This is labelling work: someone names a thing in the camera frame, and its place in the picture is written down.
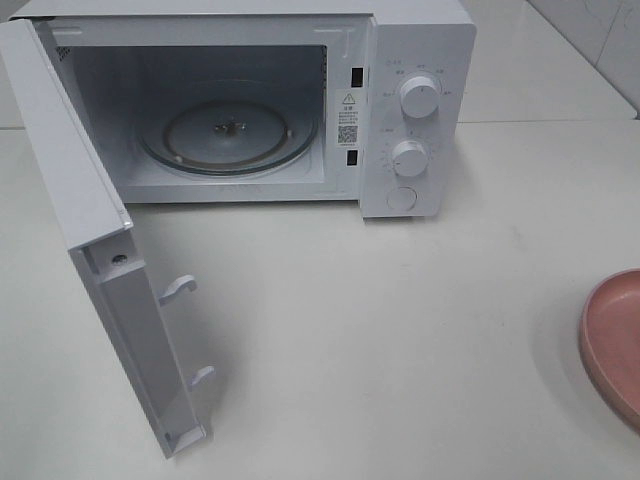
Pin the round white door button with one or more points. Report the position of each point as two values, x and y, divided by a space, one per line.
402 199

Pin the white timer knob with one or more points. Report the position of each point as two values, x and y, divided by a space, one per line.
410 158

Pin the pink round plate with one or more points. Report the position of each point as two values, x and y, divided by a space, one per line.
609 343

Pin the glass microwave turntable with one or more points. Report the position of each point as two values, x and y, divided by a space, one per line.
231 127

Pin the white microwave oven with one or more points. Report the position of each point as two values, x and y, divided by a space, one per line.
129 53

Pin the upper white power knob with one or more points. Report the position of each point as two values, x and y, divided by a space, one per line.
419 95

